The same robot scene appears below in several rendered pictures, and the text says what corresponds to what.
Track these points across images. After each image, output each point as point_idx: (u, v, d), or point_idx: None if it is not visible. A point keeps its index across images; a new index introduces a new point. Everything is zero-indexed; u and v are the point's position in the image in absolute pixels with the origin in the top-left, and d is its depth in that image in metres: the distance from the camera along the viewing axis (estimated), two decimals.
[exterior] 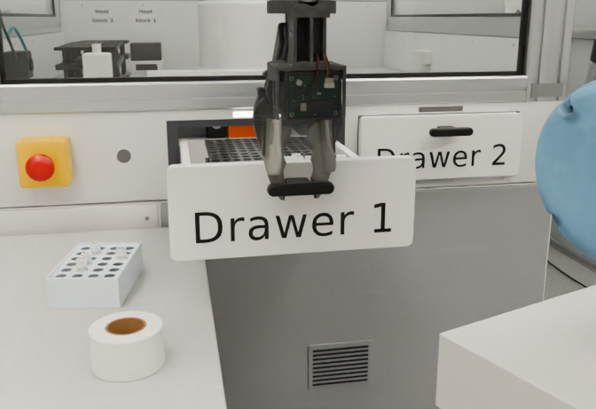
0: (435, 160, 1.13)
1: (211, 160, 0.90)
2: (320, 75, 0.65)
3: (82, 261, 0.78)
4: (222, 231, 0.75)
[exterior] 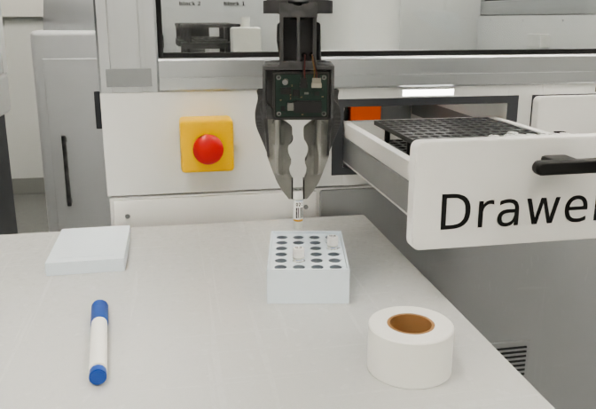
0: None
1: (412, 139, 0.80)
2: (308, 75, 0.64)
3: (301, 250, 0.69)
4: (469, 216, 0.66)
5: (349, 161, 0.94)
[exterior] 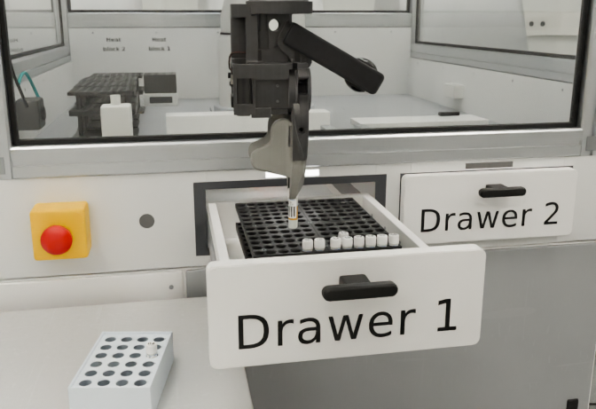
0: (483, 220, 1.04)
1: (247, 237, 0.81)
2: None
3: (288, 190, 0.74)
4: (268, 335, 0.66)
5: (208, 246, 0.94)
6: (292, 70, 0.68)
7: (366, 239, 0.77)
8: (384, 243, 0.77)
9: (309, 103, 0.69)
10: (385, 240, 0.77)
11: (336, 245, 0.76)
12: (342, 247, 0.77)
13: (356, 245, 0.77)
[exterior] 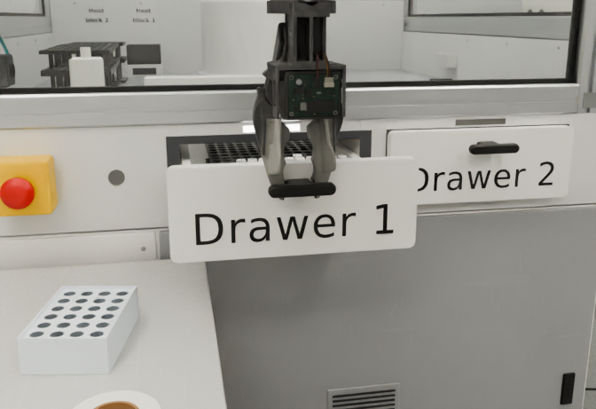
0: (474, 180, 0.98)
1: (211, 161, 0.89)
2: (320, 74, 0.65)
3: (249, 161, 0.83)
4: (223, 232, 0.74)
5: None
6: None
7: None
8: None
9: None
10: None
11: None
12: None
13: None
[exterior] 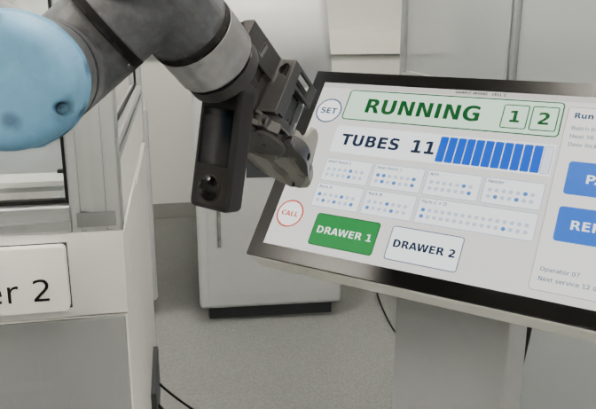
0: None
1: None
2: None
3: None
4: None
5: None
6: None
7: None
8: None
9: None
10: None
11: None
12: None
13: None
